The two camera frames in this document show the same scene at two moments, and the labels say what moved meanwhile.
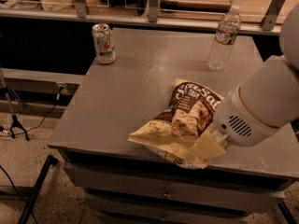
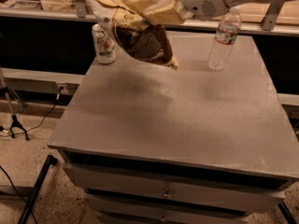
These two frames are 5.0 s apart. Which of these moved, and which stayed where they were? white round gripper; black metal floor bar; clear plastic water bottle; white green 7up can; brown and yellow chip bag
Moved: brown and yellow chip bag; white round gripper
Stayed: black metal floor bar; clear plastic water bottle; white green 7up can
